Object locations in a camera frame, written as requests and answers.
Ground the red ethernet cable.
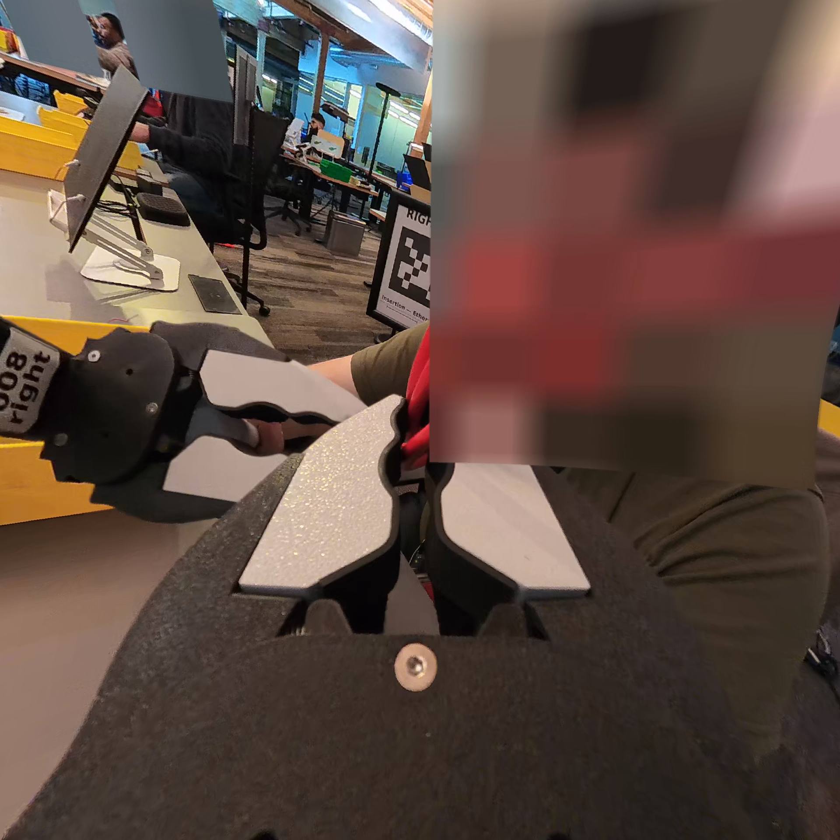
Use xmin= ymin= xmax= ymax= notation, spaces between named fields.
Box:
xmin=399 ymin=325 xmax=437 ymax=601

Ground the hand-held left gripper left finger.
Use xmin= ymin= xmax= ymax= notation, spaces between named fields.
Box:
xmin=238 ymin=395 xmax=409 ymax=632

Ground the black table plate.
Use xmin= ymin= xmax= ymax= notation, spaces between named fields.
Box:
xmin=189 ymin=274 xmax=244 ymax=315

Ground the black textured armrest pad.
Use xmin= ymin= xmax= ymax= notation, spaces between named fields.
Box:
xmin=136 ymin=192 xmax=191 ymax=227

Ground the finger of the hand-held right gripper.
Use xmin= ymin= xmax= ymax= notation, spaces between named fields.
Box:
xmin=200 ymin=350 xmax=367 ymax=425
xmin=163 ymin=410 xmax=329 ymax=503

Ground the framed marker sign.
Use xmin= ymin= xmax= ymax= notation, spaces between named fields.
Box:
xmin=366 ymin=190 xmax=433 ymax=330

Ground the black document board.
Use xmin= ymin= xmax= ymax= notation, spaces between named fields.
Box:
xmin=66 ymin=66 xmax=151 ymax=253

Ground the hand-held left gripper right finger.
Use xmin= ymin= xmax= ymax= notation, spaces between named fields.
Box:
xmin=425 ymin=462 xmax=592 ymax=606

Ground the white document stand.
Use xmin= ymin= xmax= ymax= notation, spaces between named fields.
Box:
xmin=47 ymin=189 xmax=181 ymax=291

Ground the black office chair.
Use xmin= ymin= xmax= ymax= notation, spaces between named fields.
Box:
xmin=226 ymin=105 xmax=290 ymax=317

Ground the grey trash bin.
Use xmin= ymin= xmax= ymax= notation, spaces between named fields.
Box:
xmin=326 ymin=211 xmax=367 ymax=258

